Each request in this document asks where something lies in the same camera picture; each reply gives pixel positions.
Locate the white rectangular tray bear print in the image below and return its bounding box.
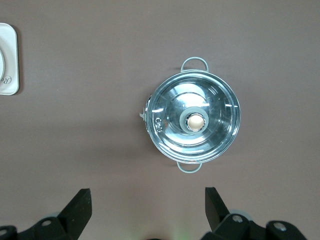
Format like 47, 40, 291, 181
0, 22, 21, 96

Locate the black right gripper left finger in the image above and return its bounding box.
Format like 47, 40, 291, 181
0, 188, 93, 240

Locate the white round plate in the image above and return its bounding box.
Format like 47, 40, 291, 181
0, 41, 7, 85

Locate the glass lid with grey knob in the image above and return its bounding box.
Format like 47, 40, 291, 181
145, 72, 242, 164

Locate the steel pot with grey handles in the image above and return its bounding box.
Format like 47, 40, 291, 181
138, 56, 243, 174

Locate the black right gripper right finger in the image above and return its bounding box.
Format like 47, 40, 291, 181
201, 186, 309, 240

